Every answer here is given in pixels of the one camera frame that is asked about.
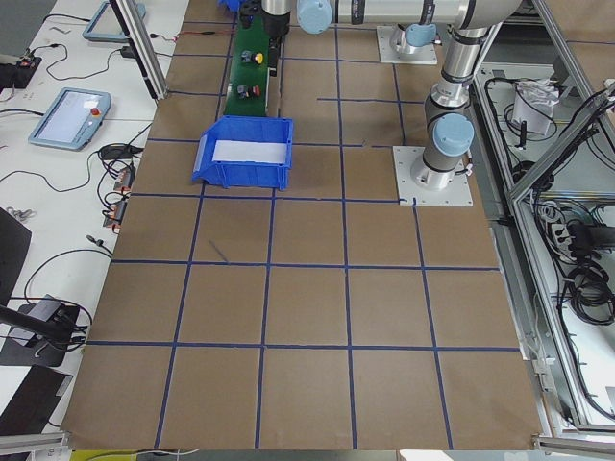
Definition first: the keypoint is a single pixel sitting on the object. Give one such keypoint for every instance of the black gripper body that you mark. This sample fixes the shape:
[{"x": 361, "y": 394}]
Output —
[{"x": 276, "y": 28}]

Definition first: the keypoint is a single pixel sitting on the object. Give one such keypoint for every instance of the yellow push button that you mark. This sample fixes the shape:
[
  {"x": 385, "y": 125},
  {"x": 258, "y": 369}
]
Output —
[{"x": 252, "y": 57}]

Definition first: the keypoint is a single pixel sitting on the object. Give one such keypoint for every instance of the red push button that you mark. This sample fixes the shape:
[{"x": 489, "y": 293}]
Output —
[{"x": 248, "y": 91}]

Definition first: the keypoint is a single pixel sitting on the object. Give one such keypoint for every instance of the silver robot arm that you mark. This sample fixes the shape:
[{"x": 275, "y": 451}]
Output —
[
  {"x": 450, "y": 132},
  {"x": 410, "y": 39}
]

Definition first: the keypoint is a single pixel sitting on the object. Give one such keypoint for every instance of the far blue plastic bin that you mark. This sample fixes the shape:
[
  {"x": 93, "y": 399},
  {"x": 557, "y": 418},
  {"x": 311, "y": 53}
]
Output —
[{"x": 231, "y": 5}]

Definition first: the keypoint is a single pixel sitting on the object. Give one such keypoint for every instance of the blue plastic bin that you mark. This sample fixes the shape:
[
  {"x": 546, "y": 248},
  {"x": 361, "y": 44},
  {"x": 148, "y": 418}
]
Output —
[
  {"x": 248, "y": 174},
  {"x": 231, "y": 5}
]

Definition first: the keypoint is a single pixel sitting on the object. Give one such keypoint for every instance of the green conveyor belt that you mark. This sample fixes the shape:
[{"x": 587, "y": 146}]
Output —
[{"x": 254, "y": 39}]

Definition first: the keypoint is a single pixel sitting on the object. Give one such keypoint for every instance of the near blue plastic bin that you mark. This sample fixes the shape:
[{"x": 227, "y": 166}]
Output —
[{"x": 248, "y": 174}]

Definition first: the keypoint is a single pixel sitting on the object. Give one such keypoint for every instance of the white foam pad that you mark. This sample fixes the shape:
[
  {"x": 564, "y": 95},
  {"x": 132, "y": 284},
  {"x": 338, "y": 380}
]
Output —
[{"x": 249, "y": 151}]

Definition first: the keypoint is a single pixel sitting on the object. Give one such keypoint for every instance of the black power adapter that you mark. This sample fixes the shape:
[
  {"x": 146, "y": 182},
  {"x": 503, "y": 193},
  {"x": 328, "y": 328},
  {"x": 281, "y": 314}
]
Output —
[{"x": 127, "y": 52}]

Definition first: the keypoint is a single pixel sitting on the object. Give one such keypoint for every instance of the far teach pendant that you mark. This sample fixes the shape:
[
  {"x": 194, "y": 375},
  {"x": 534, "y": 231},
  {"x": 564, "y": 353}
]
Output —
[{"x": 104, "y": 26}]

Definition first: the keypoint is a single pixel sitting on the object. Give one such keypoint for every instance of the teach pendant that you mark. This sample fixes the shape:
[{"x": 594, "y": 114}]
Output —
[
  {"x": 104, "y": 26},
  {"x": 72, "y": 120}
]

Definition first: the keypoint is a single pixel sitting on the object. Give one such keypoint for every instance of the near teach pendant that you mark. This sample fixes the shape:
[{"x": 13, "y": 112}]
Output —
[{"x": 72, "y": 120}]

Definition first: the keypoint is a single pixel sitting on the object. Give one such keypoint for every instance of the black monitor stand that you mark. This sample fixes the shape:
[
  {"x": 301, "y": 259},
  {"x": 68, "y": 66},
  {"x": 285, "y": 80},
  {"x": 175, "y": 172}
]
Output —
[{"x": 40, "y": 333}]

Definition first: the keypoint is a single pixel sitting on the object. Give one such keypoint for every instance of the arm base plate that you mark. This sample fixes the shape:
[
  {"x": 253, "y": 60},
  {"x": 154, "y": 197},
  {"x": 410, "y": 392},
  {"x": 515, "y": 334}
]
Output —
[
  {"x": 419, "y": 186},
  {"x": 427, "y": 56}
]

